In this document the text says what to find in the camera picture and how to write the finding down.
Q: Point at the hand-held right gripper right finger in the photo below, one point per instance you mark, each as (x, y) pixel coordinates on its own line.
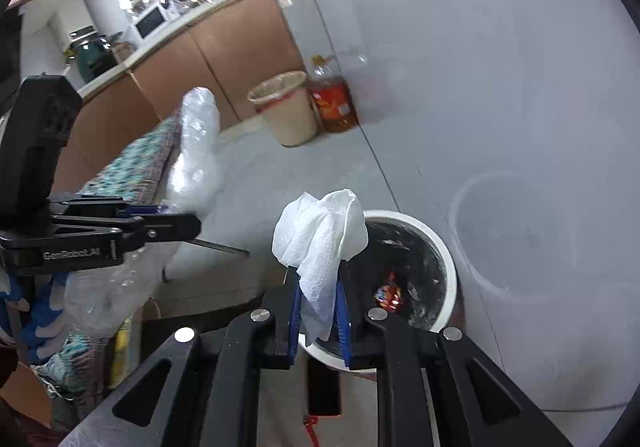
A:
(343, 327)

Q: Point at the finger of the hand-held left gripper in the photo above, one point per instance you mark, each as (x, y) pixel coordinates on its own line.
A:
(145, 211)
(172, 227)

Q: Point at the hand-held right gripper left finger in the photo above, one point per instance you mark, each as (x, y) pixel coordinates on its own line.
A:
(294, 322)

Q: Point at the clear plastic bag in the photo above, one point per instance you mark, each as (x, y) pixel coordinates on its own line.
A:
(197, 162)

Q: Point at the white paper tissue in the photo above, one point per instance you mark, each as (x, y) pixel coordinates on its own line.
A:
(320, 237)

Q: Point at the white bin with black liner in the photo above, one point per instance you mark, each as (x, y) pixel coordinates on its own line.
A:
(451, 287)

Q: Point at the person's left hand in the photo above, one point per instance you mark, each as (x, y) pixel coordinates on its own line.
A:
(42, 322)

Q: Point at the teal zigzag tablecloth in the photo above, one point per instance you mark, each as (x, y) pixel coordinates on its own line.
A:
(140, 162)

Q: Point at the red snack wrapper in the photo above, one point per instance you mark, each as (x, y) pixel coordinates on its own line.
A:
(389, 294)

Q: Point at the green electric kettle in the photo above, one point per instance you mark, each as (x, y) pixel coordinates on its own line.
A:
(92, 59)

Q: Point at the yellow packet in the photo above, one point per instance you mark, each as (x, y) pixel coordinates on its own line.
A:
(122, 352)

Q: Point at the beige waste bin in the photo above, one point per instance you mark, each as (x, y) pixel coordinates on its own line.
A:
(290, 112)

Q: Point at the white microwave oven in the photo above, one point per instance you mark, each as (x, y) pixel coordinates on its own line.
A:
(150, 22)

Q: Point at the brown kitchen cabinet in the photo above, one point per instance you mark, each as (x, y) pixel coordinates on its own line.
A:
(235, 42)

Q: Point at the cooking oil bottle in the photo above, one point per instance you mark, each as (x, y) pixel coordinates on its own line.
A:
(334, 102)

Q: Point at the brown cardboard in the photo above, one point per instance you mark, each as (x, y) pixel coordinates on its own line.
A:
(25, 392)

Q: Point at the metal table frame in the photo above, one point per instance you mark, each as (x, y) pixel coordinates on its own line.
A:
(220, 247)

